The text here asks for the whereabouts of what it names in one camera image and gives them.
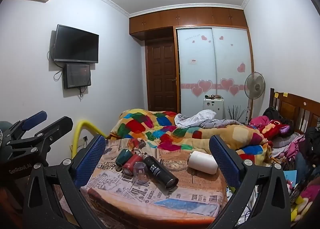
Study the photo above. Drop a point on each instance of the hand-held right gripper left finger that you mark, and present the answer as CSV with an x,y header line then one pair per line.
x,y
90,161

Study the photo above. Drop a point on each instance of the small white cabinet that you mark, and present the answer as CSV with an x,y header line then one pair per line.
x,y
213,109

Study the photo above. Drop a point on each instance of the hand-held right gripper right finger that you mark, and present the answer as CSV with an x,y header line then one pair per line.
x,y
224,161

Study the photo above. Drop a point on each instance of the pile of plush toys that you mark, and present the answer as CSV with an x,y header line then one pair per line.
x,y
303,201

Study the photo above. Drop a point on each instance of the small black wall monitor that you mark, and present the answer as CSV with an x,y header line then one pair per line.
x,y
77,75

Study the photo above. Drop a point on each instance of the clear glass dish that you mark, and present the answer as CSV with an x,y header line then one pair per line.
x,y
178,165

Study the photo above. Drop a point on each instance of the dark dried twigs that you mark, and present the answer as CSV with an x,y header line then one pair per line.
x,y
236,113

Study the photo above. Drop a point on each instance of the wooden bed headboard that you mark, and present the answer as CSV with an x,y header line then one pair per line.
x,y
290,105

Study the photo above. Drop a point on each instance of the wall-mounted black television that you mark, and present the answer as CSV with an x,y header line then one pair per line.
x,y
76,43

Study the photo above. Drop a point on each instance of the green ceramic cup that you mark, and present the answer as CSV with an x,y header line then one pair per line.
x,y
123,157

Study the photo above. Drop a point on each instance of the yellow padded tube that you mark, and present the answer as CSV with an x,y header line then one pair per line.
x,y
86,124

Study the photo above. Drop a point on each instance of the black clothing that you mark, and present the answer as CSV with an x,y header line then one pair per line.
x,y
310,141

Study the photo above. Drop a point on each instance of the white insulated cup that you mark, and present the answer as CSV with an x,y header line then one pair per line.
x,y
203,162

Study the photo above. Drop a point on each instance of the blue paper box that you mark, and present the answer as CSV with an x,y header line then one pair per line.
x,y
290,177

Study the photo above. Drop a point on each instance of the colourful patchwork quilt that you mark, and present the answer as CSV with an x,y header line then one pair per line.
x,y
140,125

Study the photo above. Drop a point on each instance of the sliding wardrobe with heart stickers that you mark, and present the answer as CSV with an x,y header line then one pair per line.
x,y
220,59

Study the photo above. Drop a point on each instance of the black bag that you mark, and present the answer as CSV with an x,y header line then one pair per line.
x,y
272,113

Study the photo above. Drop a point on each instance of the standing electric fan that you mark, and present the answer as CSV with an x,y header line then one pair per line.
x,y
254,85

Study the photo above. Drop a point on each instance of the wooden overhead cabinet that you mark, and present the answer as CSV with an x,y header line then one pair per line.
x,y
185,16

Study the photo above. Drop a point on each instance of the grey cloth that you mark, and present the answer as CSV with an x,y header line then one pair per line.
x,y
222,123

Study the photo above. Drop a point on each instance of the white checked cloth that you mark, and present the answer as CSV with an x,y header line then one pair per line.
x,y
197,116

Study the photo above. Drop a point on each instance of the black spray can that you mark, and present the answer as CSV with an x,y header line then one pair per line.
x,y
158,171

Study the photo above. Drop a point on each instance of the clear glass cup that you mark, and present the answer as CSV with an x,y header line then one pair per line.
x,y
140,172

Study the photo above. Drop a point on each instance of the red plush toy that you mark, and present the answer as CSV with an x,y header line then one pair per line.
x,y
273,128

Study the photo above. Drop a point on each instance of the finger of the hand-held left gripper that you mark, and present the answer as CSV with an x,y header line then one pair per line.
x,y
35,118
56,127

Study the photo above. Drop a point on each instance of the dark brown wooden door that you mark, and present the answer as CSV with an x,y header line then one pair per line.
x,y
161,76

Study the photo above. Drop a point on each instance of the pink cloth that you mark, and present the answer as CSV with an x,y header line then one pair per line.
x,y
258,121

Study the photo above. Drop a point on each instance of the clear stemmed glass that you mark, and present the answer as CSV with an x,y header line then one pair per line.
x,y
138,145

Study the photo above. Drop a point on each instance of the red can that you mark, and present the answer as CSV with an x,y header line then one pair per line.
x,y
130,166

